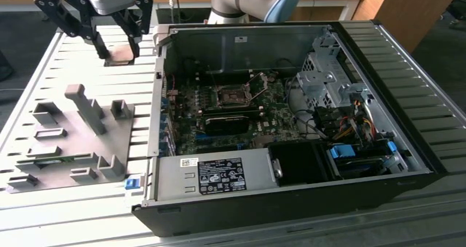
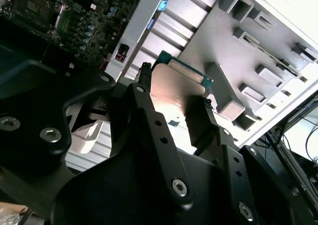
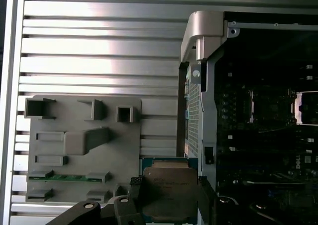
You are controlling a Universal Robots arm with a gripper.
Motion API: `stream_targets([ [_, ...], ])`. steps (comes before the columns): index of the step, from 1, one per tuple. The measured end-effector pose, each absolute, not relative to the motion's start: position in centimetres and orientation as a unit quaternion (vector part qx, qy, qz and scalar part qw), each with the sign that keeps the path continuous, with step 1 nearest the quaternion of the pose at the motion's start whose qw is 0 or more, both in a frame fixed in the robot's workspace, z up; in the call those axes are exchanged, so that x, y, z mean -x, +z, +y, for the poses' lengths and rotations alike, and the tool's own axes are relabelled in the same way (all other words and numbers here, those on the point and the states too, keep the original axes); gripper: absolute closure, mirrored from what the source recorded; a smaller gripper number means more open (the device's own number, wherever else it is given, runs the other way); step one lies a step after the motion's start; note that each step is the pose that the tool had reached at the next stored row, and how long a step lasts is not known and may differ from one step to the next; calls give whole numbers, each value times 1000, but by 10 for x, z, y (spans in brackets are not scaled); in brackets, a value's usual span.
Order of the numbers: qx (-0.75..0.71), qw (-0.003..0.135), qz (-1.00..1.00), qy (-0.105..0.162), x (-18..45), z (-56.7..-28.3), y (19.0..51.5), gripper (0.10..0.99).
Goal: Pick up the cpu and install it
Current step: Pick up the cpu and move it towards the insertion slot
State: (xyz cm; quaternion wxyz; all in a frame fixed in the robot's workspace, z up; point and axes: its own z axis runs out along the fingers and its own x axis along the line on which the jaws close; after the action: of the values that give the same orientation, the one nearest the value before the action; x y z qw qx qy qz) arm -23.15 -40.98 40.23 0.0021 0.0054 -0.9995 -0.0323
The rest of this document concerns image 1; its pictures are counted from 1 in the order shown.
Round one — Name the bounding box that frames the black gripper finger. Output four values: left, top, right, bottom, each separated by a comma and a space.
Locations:
33, 0, 109, 60
112, 0, 155, 60

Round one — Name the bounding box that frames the silver square CPU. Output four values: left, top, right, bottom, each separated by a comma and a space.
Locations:
104, 46, 136, 67

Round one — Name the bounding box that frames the thin metal locking lever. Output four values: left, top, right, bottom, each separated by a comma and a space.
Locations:
205, 65, 220, 90

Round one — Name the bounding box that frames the metal socket cover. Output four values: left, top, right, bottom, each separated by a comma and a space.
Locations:
247, 72, 271, 100

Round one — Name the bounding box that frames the CPU socket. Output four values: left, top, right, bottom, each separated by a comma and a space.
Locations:
213, 85, 253, 107

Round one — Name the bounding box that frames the dark floor object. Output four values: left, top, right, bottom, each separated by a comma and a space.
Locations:
0, 50, 14, 81

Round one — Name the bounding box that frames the black RAM slot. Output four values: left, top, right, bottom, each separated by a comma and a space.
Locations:
201, 108, 257, 118

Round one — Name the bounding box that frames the grey plastic parts rack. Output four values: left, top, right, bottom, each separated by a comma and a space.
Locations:
5, 83, 136, 195

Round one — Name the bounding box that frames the black graphics card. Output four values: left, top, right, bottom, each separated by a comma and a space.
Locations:
203, 115, 252, 135

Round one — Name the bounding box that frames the green RAM stick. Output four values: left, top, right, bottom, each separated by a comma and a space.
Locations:
34, 156, 76, 166

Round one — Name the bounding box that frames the green motherboard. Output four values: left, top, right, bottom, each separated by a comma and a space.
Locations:
165, 69, 303, 156

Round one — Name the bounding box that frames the silver metal drive cage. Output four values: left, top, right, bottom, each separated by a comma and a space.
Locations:
293, 28, 375, 109

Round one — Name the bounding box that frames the grey power supply with label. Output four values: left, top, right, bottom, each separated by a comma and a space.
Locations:
155, 148, 281, 201

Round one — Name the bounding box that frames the wooden cabinet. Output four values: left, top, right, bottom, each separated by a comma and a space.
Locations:
351, 0, 458, 54

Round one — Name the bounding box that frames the blue disk carrier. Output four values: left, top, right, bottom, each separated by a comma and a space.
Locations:
325, 144, 356, 159

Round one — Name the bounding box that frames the black open PC case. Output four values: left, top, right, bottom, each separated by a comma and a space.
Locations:
131, 20, 448, 238

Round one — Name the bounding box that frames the dark chair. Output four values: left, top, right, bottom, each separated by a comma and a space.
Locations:
446, 0, 466, 29

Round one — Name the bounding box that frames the grey case release handle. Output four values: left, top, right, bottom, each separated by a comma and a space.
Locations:
151, 25, 172, 56

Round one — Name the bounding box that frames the black wire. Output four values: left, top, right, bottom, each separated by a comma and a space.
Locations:
291, 109, 328, 138

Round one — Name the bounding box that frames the yellow red wire bundle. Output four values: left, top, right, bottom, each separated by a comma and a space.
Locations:
338, 116, 375, 141

